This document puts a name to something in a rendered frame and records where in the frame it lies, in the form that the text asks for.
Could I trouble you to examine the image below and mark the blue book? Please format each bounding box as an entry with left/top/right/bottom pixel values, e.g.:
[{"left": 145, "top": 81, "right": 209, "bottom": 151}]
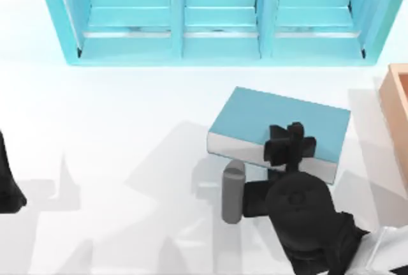
[{"left": 206, "top": 85, "right": 352, "bottom": 188}]

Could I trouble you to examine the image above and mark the salmon-coloured shallow box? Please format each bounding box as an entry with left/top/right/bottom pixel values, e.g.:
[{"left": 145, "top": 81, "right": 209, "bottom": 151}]
[{"left": 378, "top": 63, "right": 408, "bottom": 206}]

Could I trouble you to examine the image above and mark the light blue rack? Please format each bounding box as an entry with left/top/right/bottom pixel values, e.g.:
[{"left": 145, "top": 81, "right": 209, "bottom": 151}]
[{"left": 34, "top": 0, "right": 408, "bottom": 67}]

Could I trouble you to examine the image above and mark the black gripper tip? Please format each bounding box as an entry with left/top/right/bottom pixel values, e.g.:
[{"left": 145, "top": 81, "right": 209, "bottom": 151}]
[{"left": 0, "top": 131, "right": 28, "bottom": 214}]

